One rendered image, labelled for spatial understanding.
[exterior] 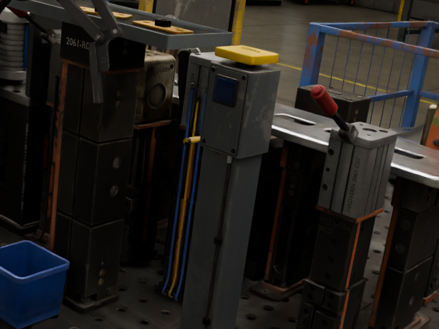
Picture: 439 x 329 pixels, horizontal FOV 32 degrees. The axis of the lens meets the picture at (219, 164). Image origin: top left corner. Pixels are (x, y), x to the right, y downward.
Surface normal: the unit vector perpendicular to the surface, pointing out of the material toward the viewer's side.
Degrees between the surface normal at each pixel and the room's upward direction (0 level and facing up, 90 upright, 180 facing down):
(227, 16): 90
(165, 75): 90
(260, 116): 90
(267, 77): 90
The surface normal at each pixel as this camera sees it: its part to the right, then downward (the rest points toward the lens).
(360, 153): -0.62, 0.15
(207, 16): 0.73, 0.30
